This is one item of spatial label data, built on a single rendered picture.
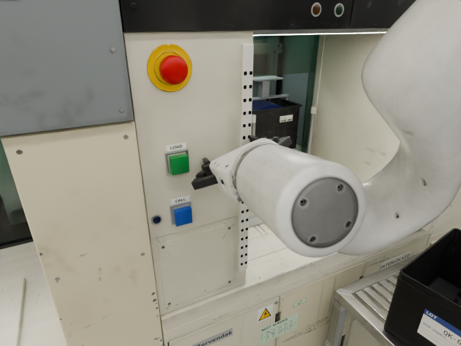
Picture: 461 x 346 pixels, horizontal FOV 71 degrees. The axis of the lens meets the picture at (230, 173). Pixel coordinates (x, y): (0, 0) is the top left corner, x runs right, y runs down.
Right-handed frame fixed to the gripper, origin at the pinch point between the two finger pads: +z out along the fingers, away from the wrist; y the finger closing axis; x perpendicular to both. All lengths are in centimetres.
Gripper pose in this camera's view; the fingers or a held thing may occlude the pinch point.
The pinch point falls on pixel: (231, 155)
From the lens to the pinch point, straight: 56.3
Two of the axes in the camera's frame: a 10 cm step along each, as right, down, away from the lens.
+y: 8.9, -4.3, 1.4
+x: -3.8, -8.8, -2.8
